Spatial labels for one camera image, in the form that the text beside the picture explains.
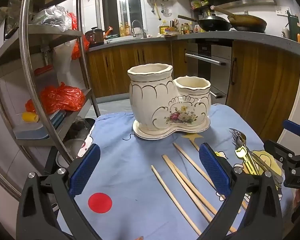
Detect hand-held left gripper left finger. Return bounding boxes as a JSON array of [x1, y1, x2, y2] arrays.
[[16, 143, 102, 240]]

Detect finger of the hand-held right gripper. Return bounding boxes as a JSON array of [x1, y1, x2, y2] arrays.
[[264, 140, 300, 173], [283, 119, 300, 140]]

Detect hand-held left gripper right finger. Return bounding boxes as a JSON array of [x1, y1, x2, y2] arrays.
[[199, 142, 283, 240]]

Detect yellow tulip-handled utensil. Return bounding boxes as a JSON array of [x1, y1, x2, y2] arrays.
[[235, 147, 262, 177]]

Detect silver metal fork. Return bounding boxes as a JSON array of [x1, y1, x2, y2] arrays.
[[229, 128, 255, 160]]

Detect cream floral ceramic utensil holder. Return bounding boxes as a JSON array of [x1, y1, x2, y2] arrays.
[[127, 64, 212, 140]]

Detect white bowl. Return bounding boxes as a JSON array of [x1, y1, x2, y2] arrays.
[[64, 138, 88, 157]]

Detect blue cartoon printed tablecloth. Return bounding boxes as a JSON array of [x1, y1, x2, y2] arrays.
[[56, 104, 293, 240]]

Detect wooden kitchen cabinets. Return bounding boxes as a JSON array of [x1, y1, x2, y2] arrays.
[[86, 40, 300, 143]]

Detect light blue tray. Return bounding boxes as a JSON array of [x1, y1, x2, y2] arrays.
[[13, 110, 66, 140]]

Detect large orange plastic bag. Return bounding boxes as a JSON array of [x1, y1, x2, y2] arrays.
[[25, 82, 86, 115]]

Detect yellow plastic object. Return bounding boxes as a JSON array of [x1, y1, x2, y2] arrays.
[[21, 112, 39, 123]]

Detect grey kitchen countertop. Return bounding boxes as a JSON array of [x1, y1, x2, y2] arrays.
[[86, 31, 300, 56]]

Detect dark green board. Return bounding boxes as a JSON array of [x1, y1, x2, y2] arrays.
[[287, 14, 300, 42]]

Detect built-in steel oven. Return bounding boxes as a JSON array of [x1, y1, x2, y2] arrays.
[[184, 39, 233, 100]]

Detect red tray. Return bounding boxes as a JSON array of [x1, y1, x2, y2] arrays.
[[34, 64, 54, 77]]

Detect white plastic bag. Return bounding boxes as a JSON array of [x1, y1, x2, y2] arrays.
[[52, 40, 76, 87]]

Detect brown wok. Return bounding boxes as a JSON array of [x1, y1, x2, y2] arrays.
[[211, 5, 268, 33]]

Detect hanging orange plastic bag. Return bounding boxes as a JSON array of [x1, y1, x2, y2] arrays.
[[71, 35, 90, 60]]

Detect black wok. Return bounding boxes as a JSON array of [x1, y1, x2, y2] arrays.
[[177, 14, 232, 32]]

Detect dark red pressure cooker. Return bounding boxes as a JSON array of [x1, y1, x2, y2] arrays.
[[84, 26, 106, 49]]

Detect row of condiment bottles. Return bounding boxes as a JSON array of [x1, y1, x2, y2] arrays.
[[179, 22, 199, 35]]

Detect yellow bottles by sink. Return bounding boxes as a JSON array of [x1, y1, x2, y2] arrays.
[[118, 22, 132, 37]]

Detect small orange plastic bag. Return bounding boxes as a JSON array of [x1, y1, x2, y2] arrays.
[[68, 12, 78, 30]]

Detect yellow cooking oil bottle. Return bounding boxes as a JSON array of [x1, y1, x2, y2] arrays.
[[159, 21, 171, 35]]

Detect metal sink faucet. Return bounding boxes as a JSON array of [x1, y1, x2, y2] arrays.
[[131, 20, 147, 39]]

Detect stainless steel shelf rack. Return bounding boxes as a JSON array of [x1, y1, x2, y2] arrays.
[[0, 0, 102, 170]]

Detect clear crumpled plastic bag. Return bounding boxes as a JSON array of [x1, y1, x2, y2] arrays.
[[31, 5, 72, 32]]

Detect green packet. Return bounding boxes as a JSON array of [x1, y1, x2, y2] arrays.
[[190, 0, 210, 9]]

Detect kitchen window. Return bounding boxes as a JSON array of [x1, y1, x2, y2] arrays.
[[99, 0, 145, 37]]

